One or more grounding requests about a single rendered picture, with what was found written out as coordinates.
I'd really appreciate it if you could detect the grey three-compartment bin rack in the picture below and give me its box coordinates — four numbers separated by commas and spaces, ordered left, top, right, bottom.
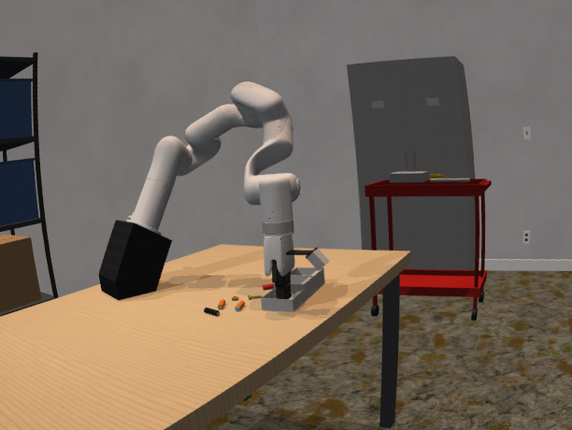
261, 267, 325, 312

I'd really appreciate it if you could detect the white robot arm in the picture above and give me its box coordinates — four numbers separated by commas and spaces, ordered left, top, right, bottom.
126, 81, 301, 235

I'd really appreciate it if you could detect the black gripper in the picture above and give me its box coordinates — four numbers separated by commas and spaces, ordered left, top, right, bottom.
263, 230, 294, 299

